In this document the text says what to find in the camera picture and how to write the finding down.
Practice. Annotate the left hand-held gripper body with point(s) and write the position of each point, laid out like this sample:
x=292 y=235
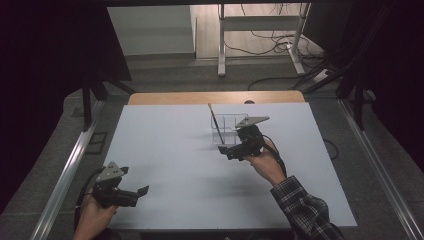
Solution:
x=111 y=191

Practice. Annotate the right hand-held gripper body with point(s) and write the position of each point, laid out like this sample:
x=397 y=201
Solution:
x=250 y=141

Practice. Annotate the clear acrylic organizer box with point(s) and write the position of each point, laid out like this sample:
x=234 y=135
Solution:
x=228 y=128

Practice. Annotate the person's right hand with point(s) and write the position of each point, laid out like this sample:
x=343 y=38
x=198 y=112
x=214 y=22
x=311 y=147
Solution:
x=268 y=165

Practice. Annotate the person's left hand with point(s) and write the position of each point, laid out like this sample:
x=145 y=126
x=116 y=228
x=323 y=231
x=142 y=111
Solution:
x=93 y=218

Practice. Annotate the white table cover sheet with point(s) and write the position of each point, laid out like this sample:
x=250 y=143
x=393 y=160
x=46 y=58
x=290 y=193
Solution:
x=173 y=160

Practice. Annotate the person's plaid right sleeve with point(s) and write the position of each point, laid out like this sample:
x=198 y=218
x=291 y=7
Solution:
x=306 y=210

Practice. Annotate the black metal stand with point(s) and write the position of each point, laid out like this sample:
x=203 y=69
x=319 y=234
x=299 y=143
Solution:
x=87 y=103
x=358 y=100

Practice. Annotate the white power strip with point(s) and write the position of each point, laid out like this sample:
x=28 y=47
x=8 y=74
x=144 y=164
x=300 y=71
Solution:
x=321 y=75

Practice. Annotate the black curtain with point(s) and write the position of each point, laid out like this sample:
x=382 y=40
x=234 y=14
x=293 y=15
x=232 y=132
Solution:
x=400 y=66
x=50 y=83

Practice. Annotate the aluminium rail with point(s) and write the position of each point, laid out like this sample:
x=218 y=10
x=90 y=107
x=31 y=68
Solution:
x=376 y=160
x=66 y=173

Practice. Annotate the white metal desk frame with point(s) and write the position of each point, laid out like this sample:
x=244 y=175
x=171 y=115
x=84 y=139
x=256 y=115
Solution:
x=221 y=40

